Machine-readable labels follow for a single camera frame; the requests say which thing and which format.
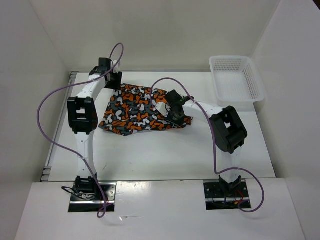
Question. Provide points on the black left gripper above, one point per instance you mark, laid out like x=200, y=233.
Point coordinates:
x=117, y=85

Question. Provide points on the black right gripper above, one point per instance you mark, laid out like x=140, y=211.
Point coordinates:
x=180, y=122

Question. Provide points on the orange black camouflage shorts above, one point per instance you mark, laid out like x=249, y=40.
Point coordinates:
x=130, y=111

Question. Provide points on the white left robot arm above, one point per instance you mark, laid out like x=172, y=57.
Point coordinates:
x=83, y=120

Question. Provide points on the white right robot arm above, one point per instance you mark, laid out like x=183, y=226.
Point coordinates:
x=229, y=132

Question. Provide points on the white perforated plastic basket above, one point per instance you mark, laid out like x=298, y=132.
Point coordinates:
x=236, y=79

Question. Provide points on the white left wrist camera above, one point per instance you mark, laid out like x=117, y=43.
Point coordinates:
x=115, y=65

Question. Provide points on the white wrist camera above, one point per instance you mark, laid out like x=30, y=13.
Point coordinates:
x=115, y=65
x=163, y=108

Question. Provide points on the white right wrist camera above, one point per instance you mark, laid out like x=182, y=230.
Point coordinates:
x=163, y=108

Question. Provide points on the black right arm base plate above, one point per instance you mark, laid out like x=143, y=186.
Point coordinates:
x=216, y=199

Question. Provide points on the aluminium table edge rail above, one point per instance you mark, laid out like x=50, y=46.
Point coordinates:
x=47, y=167

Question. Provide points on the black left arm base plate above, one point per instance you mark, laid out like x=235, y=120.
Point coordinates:
x=90, y=202

